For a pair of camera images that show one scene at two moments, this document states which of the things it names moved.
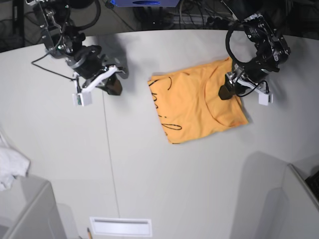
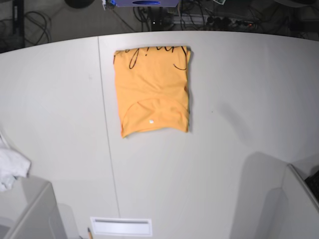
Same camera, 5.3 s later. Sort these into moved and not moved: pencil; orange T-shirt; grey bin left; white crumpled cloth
Moved: orange T-shirt
Not moved: white crumpled cloth; grey bin left; pencil
